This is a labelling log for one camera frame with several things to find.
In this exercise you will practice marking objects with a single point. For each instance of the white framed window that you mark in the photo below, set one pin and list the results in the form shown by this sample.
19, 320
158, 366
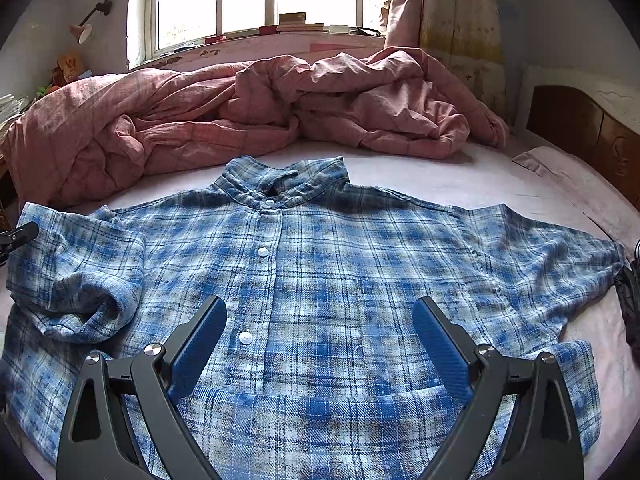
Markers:
195, 0

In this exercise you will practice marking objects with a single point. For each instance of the beige stacked boxes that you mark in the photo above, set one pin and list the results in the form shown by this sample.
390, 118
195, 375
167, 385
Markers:
385, 10

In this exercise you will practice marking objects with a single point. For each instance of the stack of papers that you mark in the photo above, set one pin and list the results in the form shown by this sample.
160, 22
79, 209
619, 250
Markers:
10, 107

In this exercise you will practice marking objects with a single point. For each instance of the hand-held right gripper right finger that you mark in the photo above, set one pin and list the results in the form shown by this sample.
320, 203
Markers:
442, 350

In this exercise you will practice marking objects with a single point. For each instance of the small black object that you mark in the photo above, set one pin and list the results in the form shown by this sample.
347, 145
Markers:
367, 32

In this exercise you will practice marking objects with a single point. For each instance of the pink wall lamp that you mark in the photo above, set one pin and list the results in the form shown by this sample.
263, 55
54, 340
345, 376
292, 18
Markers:
82, 32

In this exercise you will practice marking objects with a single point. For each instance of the floral curtain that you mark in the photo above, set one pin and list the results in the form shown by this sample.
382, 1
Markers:
450, 10

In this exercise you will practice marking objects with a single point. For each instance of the blue plaid shirt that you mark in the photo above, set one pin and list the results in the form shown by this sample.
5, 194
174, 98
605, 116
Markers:
350, 260

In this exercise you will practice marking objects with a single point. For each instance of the pink quilt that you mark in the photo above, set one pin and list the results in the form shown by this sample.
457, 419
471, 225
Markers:
200, 110

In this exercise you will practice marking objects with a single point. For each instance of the orange carrot plush toy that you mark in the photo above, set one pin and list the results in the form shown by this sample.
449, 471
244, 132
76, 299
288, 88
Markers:
48, 89

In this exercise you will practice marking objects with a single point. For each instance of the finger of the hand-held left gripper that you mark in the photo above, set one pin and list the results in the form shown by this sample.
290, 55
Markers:
20, 235

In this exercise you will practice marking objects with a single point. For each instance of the pink pillow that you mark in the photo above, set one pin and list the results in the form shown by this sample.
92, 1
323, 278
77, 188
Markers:
565, 175

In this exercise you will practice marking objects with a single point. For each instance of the small white box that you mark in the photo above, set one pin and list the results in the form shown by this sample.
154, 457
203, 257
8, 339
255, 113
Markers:
339, 29

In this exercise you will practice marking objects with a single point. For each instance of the wooden headboard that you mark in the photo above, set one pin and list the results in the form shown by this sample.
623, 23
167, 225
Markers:
565, 115

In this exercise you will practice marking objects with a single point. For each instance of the orange and red box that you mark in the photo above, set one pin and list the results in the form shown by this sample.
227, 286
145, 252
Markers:
70, 65

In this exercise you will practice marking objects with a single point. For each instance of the small red box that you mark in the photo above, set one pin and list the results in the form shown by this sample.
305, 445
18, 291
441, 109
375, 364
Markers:
214, 39
267, 29

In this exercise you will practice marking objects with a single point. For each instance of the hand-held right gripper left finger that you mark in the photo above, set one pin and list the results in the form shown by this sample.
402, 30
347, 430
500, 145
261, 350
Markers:
197, 350

